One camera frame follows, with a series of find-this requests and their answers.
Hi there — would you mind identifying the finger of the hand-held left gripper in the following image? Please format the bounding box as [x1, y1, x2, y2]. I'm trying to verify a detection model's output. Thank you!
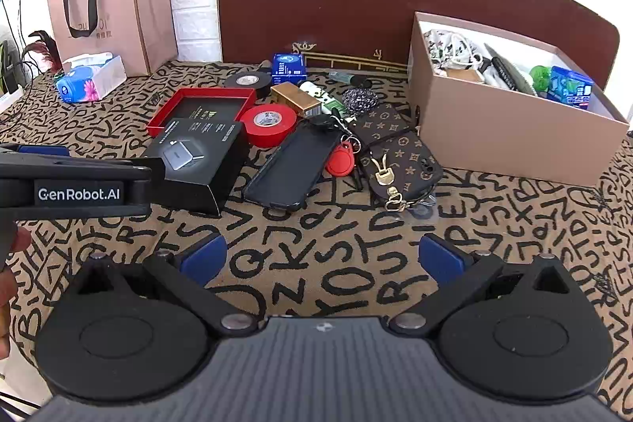
[0, 144, 71, 166]
[54, 155, 167, 186]

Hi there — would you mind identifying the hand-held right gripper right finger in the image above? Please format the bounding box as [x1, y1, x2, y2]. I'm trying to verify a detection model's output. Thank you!
[390, 233, 570, 338]

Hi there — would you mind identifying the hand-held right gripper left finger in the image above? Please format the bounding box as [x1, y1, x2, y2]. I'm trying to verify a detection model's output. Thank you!
[74, 233, 259, 340]

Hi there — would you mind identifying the black product box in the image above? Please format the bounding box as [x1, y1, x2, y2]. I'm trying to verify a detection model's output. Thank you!
[142, 117, 251, 218]

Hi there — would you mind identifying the brown monogram phone case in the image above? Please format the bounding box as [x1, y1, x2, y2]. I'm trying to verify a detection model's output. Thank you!
[358, 132, 444, 213]

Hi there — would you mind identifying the black phone case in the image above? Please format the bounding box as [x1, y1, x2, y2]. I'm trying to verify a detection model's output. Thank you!
[242, 122, 343, 213]

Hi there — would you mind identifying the red key fob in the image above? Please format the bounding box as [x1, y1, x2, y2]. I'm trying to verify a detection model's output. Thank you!
[324, 140, 363, 178]

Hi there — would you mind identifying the brown cardboard box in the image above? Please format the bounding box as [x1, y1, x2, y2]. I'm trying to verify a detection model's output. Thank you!
[408, 11, 631, 188]

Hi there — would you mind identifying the black car key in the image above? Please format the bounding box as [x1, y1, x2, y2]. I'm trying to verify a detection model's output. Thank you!
[307, 114, 348, 132]

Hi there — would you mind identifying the person's left hand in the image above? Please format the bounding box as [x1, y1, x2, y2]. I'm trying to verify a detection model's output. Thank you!
[0, 226, 32, 361]

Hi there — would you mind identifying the red shallow box tray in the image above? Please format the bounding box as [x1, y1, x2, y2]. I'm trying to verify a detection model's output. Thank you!
[146, 88, 258, 137]

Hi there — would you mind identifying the blue floral tissue pack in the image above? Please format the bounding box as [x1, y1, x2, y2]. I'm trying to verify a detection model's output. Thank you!
[55, 52, 128, 105]

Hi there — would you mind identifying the letter printed blanket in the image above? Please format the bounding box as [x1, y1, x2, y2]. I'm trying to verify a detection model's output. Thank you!
[0, 59, 633, 403]

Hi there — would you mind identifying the red tape roll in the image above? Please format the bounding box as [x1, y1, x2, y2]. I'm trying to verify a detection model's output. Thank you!
[239, 104, 298, 149]

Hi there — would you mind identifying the black tape roll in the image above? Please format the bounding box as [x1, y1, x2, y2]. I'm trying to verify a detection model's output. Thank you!
[222, 71, 273, 100]

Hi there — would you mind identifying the brown monogram pouch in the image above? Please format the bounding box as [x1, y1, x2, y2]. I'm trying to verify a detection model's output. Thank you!
[348, 102, 415, 152]

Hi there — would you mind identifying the pink paper shopping bag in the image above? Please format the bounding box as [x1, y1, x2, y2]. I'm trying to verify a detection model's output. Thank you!
[46, 0, 179, 77]

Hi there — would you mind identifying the gold small box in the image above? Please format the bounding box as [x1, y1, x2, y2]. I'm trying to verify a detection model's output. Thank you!
[270, 81, 323, 117]

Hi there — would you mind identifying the blue small box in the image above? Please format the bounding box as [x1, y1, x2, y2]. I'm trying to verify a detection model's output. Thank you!
[271, 53, 308, 87]

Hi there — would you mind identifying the steel wool scrubber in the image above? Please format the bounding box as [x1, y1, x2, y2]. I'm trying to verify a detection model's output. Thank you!
[343, 88, 379, 114]

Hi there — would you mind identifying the white and green tube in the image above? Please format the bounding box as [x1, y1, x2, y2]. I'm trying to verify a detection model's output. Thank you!
[299, 81, 347, 116]

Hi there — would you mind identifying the black comb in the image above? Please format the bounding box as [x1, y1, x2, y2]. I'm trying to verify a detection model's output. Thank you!
[482, 43, 539, 97]

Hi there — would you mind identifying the grey marker pen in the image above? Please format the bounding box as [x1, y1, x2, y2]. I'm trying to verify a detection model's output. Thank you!
[328, 69, 375, 87]

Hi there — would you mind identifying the green plastic item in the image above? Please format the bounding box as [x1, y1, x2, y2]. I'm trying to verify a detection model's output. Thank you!
[528, 64, 553, 99]

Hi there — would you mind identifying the floral cloth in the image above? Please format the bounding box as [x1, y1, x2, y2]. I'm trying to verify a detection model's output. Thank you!
[424, 28, 466, 68]

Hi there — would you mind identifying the blue packet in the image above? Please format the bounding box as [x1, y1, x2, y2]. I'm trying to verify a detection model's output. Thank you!
[546, 65, 595, 111]

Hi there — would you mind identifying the brown wooden headboard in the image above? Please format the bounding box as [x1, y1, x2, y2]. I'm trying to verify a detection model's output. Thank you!
[214, 0, 621, 79]

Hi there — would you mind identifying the white cable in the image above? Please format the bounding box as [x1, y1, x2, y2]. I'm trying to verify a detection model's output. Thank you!
[444, 33, 489, 71]

